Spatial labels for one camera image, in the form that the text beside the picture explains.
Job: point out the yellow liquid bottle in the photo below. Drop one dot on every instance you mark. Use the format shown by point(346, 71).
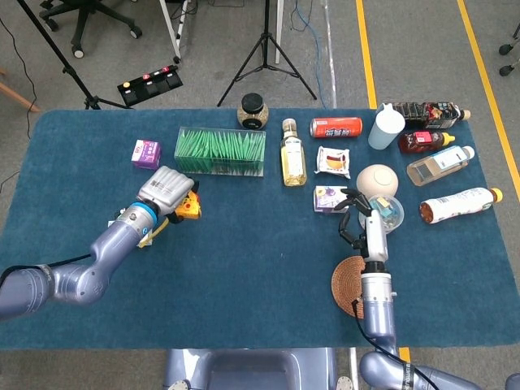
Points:
point(293, 160)

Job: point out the white snack packet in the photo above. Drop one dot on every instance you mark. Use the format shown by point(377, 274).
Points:
point(333, 161)

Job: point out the clear tub of binder clips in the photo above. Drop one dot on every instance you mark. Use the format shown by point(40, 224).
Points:
point(393, 213)

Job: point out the black light stand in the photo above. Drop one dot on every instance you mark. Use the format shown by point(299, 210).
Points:
point(61, 57)

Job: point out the purple white flowered carton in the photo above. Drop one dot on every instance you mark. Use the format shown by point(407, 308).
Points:
point(325, 199)

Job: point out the orange drink can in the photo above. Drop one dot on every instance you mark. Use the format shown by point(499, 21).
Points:
point(336, 127)

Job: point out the yellow tape measure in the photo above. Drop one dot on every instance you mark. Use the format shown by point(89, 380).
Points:
point(190, 208)

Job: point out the brown honey bottle yellow cap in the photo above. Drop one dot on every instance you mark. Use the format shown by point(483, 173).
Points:
point(422, 142)

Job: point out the wooden furniture leg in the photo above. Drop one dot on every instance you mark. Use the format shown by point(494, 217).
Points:
point(16, 97)

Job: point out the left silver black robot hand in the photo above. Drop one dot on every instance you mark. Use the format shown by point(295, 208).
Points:
point(164, 189)

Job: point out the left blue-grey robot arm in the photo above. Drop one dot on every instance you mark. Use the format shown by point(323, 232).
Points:
point(77, 280)

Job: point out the clear box of green packets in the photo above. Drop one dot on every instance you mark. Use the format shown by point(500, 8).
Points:
point(219, 150)

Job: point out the light blue plastic cup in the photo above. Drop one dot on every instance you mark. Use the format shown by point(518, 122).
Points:
point(384, 130)

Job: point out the beige upturned bowl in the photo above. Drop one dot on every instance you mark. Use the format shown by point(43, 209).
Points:
point(377, 180)

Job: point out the small purple white carton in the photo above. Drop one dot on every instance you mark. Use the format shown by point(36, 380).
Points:
point(146, 155)

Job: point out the clear bottle white cap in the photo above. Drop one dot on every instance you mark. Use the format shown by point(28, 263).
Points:
point(440, 164)

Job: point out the white post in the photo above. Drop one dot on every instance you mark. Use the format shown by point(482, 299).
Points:
point(279, 32)

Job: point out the black tripod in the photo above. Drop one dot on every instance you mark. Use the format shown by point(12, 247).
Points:
point(266, 40)

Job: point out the round woven rattan coaster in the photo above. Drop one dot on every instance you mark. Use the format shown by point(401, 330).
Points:
point(347, 284)

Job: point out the black chair caster legs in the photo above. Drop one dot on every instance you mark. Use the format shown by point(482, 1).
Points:
point(505, 49)

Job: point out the blue table mat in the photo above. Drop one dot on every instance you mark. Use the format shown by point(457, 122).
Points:
point(243, 284)

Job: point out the glass jar with black lid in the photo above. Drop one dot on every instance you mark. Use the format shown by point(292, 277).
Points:
point(252, 109)

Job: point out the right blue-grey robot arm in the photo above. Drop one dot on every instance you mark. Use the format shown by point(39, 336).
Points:
point(380, 317)

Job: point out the black office chair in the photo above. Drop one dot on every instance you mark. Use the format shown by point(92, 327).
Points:
point(87, 12)

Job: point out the white stand frame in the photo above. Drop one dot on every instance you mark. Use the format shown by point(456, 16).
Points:
point(172, 32)

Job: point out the dark tea bottle black label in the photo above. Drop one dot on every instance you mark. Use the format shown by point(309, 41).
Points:
point(432, 113)

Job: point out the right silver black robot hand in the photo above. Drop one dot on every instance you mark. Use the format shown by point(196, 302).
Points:
point(375, 235)

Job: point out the blue-grey robot torso base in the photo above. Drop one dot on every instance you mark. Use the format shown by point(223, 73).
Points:
point(252, 369)

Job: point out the white bottle yellow cap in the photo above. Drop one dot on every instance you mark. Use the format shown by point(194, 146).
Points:
point(457, 205)

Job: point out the black foot pedal board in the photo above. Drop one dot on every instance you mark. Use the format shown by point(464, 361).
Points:
point(150, 86)

